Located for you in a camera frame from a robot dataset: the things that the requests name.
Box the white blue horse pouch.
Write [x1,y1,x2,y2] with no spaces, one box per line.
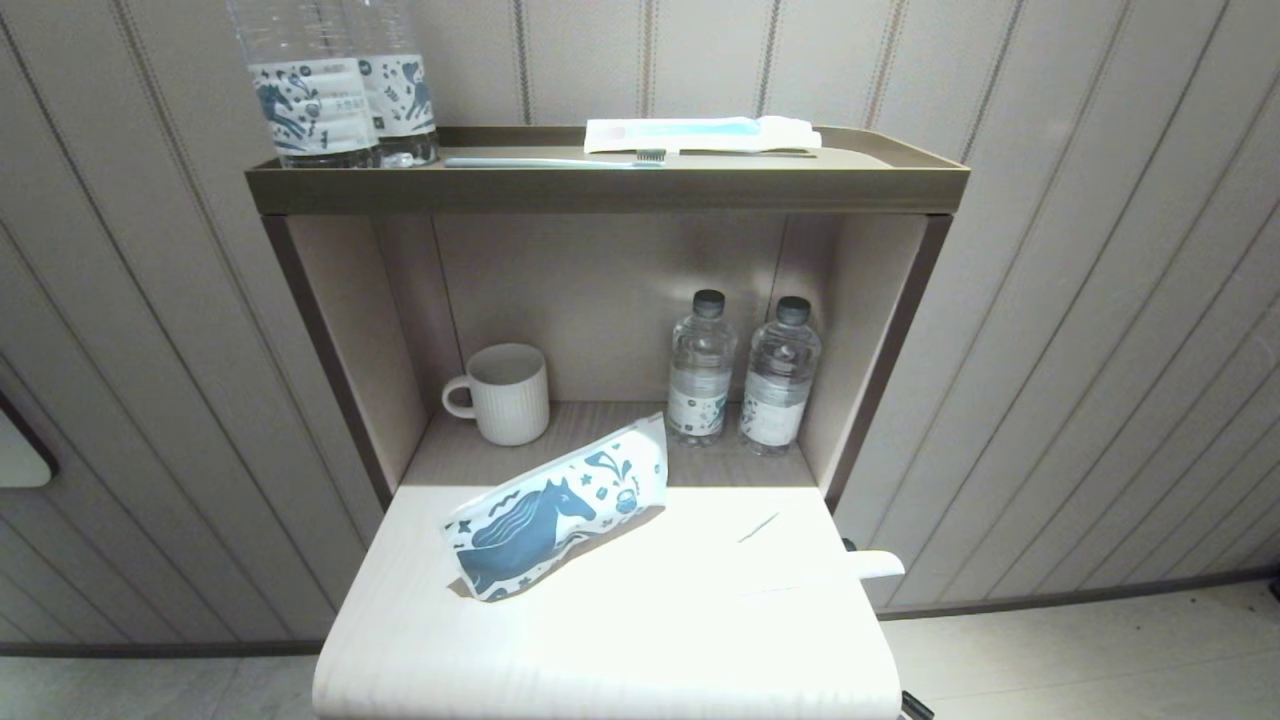
[443,413,669,602]

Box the small clear water bottle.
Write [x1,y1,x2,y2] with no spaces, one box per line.
[739,296,823,457]
[667,289,739,447]

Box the beige wooden shelf cabinet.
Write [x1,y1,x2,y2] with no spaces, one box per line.
[262,210,953,511]

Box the white ribbed ceramic mug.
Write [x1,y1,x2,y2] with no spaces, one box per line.
[442,343,551,447]

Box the pale blue toothbrush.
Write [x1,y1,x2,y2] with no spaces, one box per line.
[443,149,669,169]

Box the white blue toothpaste packet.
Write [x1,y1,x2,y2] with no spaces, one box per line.
[584,115,823,156]

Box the large clear water bottle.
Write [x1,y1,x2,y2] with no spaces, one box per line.
[345,0,440,167]
[225,0,381,169]

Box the white wall fixture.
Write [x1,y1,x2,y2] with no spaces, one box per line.
[0,395,59,491]

